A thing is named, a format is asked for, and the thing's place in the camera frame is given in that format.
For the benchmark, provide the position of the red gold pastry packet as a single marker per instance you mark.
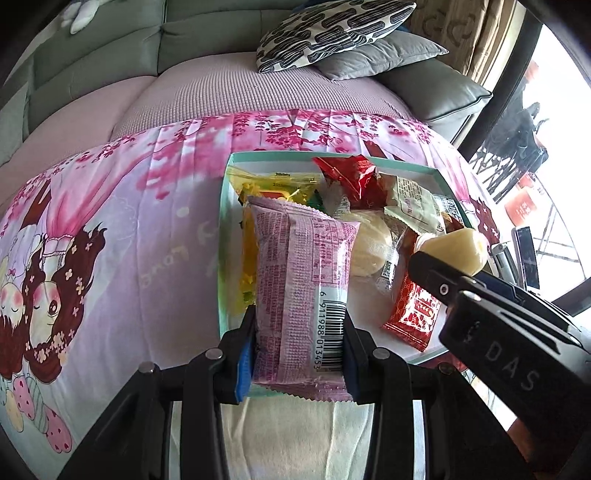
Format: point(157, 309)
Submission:
point(414, 316)

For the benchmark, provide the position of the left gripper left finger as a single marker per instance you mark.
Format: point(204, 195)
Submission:
point(247, 353)

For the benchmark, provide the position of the cream white snack packet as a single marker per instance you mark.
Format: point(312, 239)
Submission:
point(412, 204)

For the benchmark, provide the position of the grey sofa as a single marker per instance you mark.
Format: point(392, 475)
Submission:
point(127, 39)

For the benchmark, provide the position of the teal white tray box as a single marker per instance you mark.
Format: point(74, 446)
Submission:
point(369, 307)

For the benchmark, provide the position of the black white patterned pillow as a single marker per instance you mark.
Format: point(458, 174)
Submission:
point(318, 31)

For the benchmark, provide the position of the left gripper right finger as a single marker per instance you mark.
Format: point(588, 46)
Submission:
point(357, 349)

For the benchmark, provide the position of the orange red bucket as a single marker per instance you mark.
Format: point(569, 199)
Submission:
point(521, 207)

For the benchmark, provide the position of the blue cushion behind pillows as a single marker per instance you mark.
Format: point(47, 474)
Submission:
point(306, 5)

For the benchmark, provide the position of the pink sofa seat cover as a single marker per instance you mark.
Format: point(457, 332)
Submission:
point(205, 86)

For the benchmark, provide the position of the grey pillow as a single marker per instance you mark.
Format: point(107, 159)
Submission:
point(396, 50)

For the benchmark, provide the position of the pink cartoon tablecloth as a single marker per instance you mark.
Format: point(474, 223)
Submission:
point(109, 257)

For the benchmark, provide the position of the clear white bun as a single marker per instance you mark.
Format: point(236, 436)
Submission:
point(376, 252)

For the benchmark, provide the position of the person's hand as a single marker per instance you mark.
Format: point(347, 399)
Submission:
point(530, 448)

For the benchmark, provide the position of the yellow cake packet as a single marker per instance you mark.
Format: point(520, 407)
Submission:
point(300, 188)

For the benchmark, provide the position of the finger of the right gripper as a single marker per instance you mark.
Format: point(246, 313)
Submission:
point(449, 285)
point(534, 303)

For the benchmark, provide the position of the red heart snack packet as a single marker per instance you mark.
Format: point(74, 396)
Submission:
point(356, 177)

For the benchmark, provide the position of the phone on stand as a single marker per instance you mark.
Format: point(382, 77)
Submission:
point(516, 261)

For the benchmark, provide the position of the yellow jelly cup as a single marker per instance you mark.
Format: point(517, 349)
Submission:
point(465, 249)

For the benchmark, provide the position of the pink wafer packet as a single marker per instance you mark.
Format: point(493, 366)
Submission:
point(302, 286)

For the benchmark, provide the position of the beige orange biscuit packet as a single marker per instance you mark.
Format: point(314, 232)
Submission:
point(450, 213)

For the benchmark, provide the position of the black folding chair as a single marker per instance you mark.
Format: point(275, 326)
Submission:
point(511, 149)

